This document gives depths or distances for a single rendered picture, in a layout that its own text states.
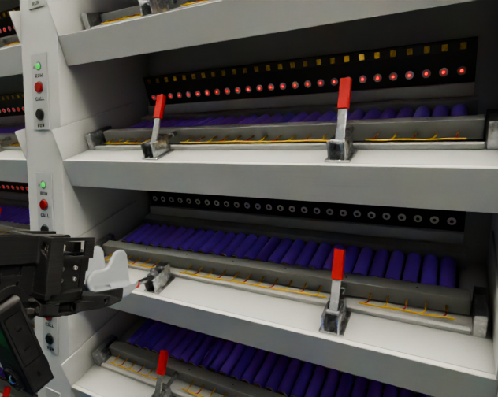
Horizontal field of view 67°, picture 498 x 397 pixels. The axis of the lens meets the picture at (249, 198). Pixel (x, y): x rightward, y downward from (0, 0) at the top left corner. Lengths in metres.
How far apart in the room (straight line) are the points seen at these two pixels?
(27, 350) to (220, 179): 0.27
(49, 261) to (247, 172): 0.23
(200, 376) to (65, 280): 0.30
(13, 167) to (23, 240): 0.40
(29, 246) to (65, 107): 0.32
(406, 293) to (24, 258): 0.41
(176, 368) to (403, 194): 0.46
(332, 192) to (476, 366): 0.22
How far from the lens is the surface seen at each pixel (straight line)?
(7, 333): 0.44
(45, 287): 0.43
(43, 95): 0.72
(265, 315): 0.50
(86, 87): 0.73
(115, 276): 0.50
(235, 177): 0.47
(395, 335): 0.47
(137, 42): 0.59
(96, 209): 0.73
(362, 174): 0.41
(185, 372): 0.68
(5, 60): 0.84
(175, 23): 0.55
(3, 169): 0.84
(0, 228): 1.00
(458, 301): 0.49
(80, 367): 0.79
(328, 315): 0.48
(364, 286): 0.49
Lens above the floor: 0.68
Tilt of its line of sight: 6 degrees down
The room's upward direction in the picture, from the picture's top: 1 degrees clockwise
